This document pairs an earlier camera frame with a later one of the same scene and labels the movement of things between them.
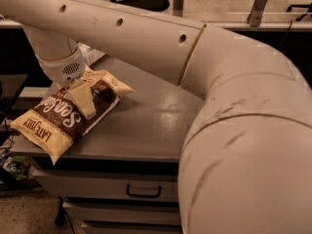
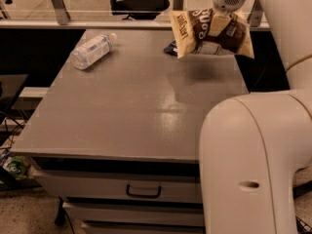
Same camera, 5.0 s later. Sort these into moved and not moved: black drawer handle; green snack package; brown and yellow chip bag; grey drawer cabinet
Moved: brown and yellow chip bag
Not moved: green snack package; grey drawer cabinet; black drawer handle
